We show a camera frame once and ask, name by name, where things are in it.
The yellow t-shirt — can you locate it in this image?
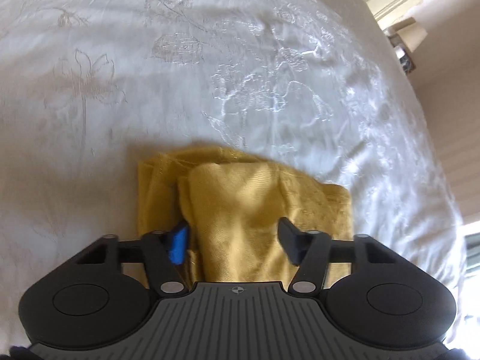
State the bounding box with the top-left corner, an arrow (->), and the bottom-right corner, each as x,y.
136,148 -> 355,284

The white embroidered bedspread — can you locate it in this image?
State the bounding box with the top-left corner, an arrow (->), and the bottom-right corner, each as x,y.
0,0 -> 473,349

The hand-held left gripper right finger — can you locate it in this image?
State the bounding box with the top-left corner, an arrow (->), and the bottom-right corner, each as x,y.
277,217 -> 400,296

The beige cabinet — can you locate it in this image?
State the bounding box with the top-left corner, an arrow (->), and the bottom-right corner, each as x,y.
388,18 -> 429,52

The dark small object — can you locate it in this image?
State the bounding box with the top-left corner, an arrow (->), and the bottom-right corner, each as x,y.
397,45 -> 418,75

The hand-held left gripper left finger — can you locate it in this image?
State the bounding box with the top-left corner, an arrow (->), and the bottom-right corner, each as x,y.
74,220 -> 188,298

